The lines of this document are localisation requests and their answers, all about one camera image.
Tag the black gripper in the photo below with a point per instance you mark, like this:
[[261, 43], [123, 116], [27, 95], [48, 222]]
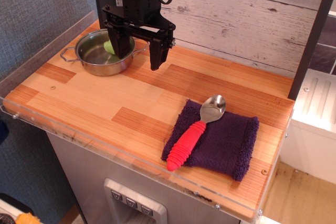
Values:
[[140, 19]]

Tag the red handled metal spoon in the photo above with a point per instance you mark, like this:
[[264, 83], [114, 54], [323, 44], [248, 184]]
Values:
[[211, 110]]

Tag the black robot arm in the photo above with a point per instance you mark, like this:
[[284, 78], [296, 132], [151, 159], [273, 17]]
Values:
[[141, 19]]

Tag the purple terry cloth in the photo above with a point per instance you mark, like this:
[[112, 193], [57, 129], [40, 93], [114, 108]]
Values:
[[226, 146]]

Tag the green toy vegetable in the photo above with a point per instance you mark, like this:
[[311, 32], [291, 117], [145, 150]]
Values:
[[108, 47]]

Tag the small steel pot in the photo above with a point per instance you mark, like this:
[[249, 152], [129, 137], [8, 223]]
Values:
[[91, 54]]

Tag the clear acrylic table guard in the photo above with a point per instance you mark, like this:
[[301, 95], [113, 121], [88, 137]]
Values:
[[134, 134]]

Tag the grey toy fridge cabinet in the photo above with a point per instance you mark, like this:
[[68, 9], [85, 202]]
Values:
[[109, 192]]

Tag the white toy sink unit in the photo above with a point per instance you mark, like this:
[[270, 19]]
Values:
[[309, 144]]

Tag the orange object bottom left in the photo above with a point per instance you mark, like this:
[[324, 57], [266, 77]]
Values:
[[27, 218]]

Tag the dark vertical frame post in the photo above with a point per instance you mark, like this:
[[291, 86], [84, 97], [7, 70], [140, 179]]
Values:
[[312, 41]]

